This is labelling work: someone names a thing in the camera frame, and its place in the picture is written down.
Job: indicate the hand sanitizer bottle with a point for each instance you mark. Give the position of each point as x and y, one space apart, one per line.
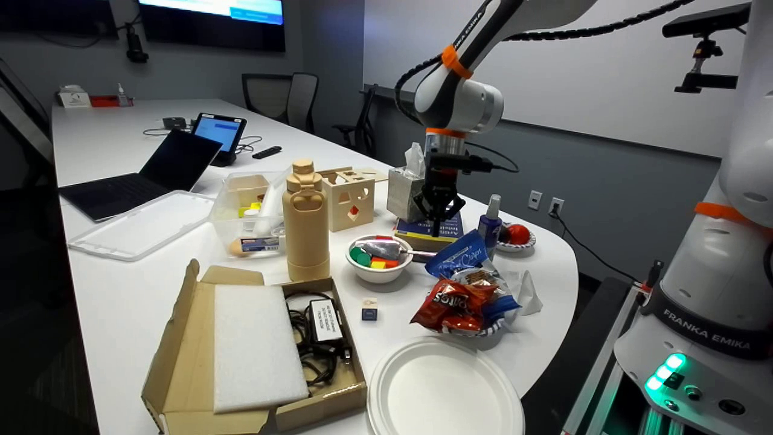
122 96

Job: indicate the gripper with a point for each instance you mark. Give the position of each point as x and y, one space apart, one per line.
442 184

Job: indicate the black laptop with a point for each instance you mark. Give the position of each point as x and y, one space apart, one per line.
163 169

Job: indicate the white paper plate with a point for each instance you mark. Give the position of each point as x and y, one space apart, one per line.
444 389

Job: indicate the clear plastic container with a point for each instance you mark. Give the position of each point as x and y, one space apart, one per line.
247 217

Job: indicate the white crumpled napkin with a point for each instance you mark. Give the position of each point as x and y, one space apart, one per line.
525 290

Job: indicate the blue book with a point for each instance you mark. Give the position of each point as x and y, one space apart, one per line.
416 232

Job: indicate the blue spray bottle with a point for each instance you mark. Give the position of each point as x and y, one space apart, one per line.
489 229

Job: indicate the red chip bag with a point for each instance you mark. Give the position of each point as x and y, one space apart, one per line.
450 305

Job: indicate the row of office chairs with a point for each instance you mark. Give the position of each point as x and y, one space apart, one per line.
281 96

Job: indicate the red apple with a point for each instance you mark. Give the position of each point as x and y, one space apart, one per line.
518 234

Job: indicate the black remote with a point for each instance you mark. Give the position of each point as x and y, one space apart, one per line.
267 152

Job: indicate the green block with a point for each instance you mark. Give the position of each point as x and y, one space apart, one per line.
361 258

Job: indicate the patterned paper bowl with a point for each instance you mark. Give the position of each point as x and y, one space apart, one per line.
518 246
483 330

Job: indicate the red packet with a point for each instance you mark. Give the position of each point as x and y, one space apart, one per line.
104 101

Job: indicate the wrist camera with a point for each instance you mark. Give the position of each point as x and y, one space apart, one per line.
462 163

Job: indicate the white foam sheet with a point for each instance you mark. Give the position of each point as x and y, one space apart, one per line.
256 347

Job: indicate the yellow block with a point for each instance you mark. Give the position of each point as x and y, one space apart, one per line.
378 264

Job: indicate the small blue cube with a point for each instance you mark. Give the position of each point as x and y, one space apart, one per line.
369 310

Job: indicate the white wall socket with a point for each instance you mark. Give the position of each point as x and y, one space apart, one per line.
535 200
556 207

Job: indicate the white tissue box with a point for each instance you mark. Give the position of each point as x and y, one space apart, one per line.
73 96

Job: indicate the whiteboard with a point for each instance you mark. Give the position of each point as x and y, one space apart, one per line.
604 78

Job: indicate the clear plastic lid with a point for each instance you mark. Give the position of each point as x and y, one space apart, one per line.
142 226

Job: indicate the small black device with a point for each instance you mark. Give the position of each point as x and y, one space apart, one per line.
174 123

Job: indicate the grey tissue box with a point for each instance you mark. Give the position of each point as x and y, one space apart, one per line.
401 193

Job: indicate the wall monitor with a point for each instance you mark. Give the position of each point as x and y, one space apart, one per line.
211 24

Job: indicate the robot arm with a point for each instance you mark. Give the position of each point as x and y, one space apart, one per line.
718 266

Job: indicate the dark blue snack packet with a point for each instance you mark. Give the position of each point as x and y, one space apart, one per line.
501 307

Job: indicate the black tablet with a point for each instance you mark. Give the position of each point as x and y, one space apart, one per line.
218 133

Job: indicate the wooden shape sorter box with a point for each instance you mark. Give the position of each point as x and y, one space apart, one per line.
349 202

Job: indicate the black webcam on mount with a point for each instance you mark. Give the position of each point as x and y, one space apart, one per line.
136 47

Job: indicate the open cardboard box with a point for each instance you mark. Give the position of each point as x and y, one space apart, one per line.
181 362

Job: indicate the brown snack packet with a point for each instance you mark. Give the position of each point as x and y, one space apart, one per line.
477 277

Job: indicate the tan water bottle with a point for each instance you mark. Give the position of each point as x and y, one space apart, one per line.
306 223

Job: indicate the camera on mount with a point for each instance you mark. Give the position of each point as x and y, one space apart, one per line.
703 24

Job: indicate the white bowl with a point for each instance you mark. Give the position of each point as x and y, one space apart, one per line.
379 272

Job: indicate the blue chip bag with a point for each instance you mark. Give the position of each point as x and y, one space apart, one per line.
456 254

